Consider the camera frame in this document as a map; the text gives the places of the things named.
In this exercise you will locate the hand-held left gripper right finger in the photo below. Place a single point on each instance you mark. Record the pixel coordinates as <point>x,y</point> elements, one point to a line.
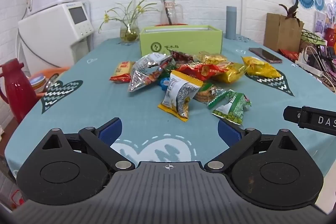
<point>227,133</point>

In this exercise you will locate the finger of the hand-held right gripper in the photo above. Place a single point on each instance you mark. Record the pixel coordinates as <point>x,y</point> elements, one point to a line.
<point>292,113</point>

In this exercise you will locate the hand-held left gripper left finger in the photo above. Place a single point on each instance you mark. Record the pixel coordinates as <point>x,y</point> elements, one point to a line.
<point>111,132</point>

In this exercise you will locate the yellow bread packet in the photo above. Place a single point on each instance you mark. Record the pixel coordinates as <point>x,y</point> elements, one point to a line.
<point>260,67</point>

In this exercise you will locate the pile of snack packets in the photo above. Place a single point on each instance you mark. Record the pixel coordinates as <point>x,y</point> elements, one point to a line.
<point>147,69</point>

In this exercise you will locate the green cardboard box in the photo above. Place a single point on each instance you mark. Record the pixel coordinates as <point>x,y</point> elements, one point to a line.
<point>183,40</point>

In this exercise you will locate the white power strip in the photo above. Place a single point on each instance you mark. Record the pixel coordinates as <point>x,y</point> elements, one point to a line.
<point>307,67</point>

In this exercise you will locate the red packet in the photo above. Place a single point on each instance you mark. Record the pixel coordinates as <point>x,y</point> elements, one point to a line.
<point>288,54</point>

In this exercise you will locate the smartphone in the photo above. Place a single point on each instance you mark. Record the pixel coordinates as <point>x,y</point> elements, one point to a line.
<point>265,55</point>

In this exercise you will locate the brown cardboard box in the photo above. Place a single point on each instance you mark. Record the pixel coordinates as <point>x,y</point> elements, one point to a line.
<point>281,32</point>

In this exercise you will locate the red jar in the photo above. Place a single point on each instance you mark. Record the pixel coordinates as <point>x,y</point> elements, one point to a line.
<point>331,36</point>

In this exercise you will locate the orange basin with bowls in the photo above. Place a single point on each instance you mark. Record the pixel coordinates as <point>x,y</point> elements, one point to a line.
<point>42,82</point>

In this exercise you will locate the dark red plant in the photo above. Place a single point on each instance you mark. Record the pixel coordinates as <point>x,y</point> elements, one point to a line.
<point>291,12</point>

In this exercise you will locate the red thermos jug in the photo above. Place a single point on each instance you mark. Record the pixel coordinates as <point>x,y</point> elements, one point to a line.
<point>18,87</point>

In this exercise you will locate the glass vase with yellow flowers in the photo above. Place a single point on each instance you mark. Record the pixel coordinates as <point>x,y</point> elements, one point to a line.
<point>129,29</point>

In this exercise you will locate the blue-grey bottle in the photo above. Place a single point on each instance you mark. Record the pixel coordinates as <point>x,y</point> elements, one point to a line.
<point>231,22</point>

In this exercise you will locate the white water dispenser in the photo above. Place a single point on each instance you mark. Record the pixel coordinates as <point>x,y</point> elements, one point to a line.
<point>50,35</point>

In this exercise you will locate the red plastic basket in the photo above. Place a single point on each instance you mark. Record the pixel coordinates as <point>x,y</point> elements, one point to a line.
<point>170,24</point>

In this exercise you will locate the glass pitcher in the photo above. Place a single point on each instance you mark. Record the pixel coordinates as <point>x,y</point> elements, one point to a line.
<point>173,12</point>

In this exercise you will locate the black stirring stick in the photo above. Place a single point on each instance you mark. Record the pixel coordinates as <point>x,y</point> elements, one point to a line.
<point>167,10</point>

